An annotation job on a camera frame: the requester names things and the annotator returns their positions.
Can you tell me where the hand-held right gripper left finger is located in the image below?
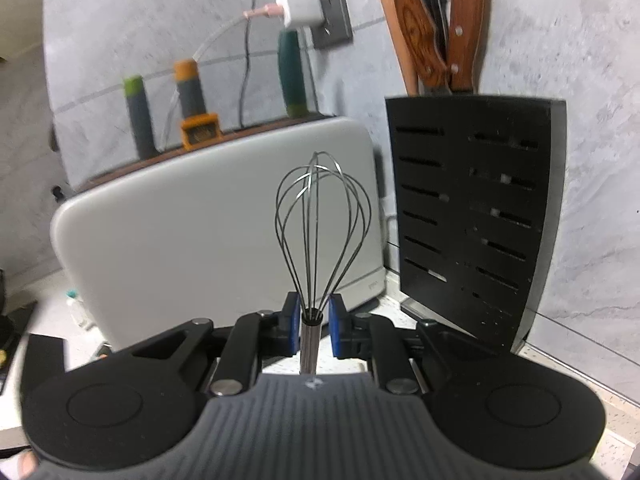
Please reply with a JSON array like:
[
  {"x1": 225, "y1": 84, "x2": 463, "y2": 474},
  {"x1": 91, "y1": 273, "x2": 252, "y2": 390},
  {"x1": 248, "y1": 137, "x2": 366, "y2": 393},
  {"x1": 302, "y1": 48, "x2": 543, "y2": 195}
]
[{"x1": 112, "y1": 291, "x2": 302, "y2": 398}]

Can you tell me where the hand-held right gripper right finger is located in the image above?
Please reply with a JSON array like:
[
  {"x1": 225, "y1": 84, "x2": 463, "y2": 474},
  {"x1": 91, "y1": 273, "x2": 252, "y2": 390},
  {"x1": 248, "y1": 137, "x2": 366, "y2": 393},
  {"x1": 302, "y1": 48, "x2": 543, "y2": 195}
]
[{"x1": 327, "y1": 292, "x2": 500, "y2": 395}]

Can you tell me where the metal wire whisk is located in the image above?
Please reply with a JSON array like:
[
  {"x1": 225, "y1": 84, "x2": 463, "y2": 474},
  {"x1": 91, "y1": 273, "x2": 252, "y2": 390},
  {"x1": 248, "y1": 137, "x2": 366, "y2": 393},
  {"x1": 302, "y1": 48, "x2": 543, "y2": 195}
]
[{"x1": 275, "y1": 151, "x2": 372, "y2": 376}]

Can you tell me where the white countertop appliance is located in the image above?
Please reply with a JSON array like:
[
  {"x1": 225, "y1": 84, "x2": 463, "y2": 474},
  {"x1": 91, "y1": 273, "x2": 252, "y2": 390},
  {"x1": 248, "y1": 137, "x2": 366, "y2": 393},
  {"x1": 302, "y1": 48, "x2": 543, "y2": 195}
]
[{"x1": 50, "y1": 112, "x2": 388, "y2": 356}]

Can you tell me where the black knife block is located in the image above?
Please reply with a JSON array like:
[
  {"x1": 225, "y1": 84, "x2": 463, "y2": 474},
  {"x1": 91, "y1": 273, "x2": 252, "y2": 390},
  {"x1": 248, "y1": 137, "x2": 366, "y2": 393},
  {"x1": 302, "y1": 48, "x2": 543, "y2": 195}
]
[{"x1": 385, "y1": 94, "x2": 568, "y2": 356}]

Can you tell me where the small clear bottle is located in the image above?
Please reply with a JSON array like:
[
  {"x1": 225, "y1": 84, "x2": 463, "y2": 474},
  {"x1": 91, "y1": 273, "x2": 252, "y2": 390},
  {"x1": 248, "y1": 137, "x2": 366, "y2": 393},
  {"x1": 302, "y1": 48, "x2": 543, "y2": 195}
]
[{"x1": 66, "y1": 289, "x2": 90, "y2": 328}]

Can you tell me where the white charger plug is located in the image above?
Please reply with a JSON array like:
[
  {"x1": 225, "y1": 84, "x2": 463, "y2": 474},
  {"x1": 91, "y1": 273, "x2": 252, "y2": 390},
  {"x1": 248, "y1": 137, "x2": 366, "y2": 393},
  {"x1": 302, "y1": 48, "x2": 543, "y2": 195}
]
[{"x1": 276, "y1": 0, "x2": 323, "y2": 29}]

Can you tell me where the dark green handle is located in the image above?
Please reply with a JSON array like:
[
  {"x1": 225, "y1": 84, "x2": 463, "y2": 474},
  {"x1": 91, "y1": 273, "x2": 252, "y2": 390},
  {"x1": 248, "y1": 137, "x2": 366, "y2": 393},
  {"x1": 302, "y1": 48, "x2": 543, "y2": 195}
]
[{"x1": 277, "y1": 30, "x2": 305, "y2": 118}]

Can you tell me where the green capped grey handle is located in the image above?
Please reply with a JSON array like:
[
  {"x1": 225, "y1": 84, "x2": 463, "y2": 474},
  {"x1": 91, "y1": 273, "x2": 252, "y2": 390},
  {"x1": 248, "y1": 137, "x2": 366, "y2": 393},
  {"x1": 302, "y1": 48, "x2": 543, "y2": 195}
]
[{"x1": 124, "y1": 76, "x2": 157, "y2": 160}]

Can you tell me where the orange grey utensil handle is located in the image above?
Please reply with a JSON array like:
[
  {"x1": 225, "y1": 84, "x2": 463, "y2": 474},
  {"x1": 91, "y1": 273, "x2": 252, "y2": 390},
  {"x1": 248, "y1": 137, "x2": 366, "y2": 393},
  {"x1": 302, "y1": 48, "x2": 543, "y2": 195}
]
[{"x1": 173, "y1": 60, "x2": 223, "y2": 152}]

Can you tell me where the black wall cable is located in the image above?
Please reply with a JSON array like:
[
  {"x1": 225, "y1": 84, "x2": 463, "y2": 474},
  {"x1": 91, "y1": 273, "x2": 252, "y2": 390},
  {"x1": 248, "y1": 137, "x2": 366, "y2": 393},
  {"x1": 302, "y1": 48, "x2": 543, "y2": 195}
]
[{"x1": 239, "y1": 0, "x2": 261, "y2": 128}]

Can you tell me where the grey wall socket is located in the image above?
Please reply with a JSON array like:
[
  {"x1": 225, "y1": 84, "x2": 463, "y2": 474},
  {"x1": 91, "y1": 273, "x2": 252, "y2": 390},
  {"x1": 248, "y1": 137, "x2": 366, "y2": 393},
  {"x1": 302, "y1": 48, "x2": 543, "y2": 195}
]
[{"x1": 310, "y1": 0, "x2": 354, "y2": 51}]

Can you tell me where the light wooden rod handle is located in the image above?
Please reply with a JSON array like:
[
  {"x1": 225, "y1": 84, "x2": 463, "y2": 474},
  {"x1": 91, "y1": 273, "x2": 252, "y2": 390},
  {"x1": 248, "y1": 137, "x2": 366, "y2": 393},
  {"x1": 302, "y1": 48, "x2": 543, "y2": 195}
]
[{"x1": 370, "y1": 0, "x2": 421, "y2": 97}]

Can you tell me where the carved wooden knife handle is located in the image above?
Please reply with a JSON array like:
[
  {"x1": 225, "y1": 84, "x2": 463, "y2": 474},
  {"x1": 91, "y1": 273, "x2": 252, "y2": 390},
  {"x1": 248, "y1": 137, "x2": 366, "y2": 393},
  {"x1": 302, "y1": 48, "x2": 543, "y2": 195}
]
[{"x1": 393, "y1": 0, "x2": 448, "y2": 93}]

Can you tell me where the pink tipped charging cable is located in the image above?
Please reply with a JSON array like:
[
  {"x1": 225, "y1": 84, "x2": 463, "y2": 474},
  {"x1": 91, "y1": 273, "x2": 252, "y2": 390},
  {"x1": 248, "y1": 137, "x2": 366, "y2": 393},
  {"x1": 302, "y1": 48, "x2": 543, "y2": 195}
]
[{"x1": 159, "y1": 4, "x2": 282, "y2": 153}]

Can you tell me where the brown wooden knife handle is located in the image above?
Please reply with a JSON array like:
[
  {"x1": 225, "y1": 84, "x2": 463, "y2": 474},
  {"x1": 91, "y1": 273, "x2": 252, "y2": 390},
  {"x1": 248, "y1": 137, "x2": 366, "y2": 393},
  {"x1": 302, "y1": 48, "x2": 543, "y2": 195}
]
[{"x1": 446, "y1": 0, "x2": 488, "y2": 95}]

